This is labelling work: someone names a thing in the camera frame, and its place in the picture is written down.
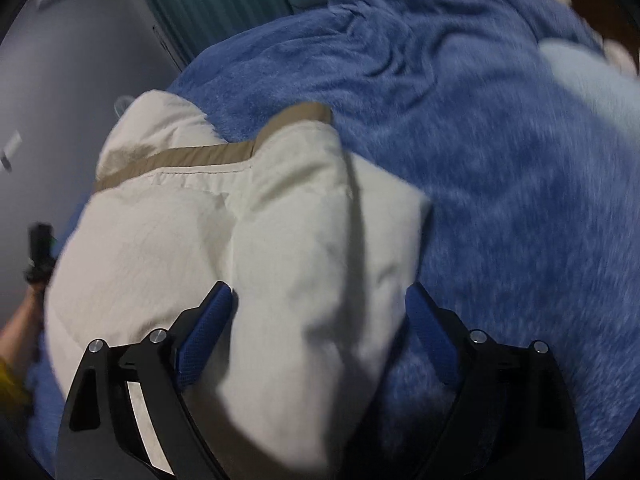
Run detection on teal curtain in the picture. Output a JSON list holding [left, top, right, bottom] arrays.
[[131, 0, 296, 63]]

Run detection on blue fleece blanket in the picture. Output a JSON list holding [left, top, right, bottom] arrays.
[[25, 0, 640, 480]]

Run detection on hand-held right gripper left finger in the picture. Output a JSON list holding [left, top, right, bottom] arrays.
[[55, 281, 234, 480]]

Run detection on person's left forearm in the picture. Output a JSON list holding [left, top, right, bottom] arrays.
[[0, 284, 47, 413]]

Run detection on cream hooded puffer jacket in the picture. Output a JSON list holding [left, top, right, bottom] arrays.
[[44, 89, 434, 480]]

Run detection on white plush toy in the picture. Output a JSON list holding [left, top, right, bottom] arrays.
[[547, 0, 638, 73]]

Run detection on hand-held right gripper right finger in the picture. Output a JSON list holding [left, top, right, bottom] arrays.
[[405, 283, 584, 480]]

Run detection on light blue plush pillow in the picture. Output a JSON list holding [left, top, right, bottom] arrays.
[[539, 40, 640, 126]]

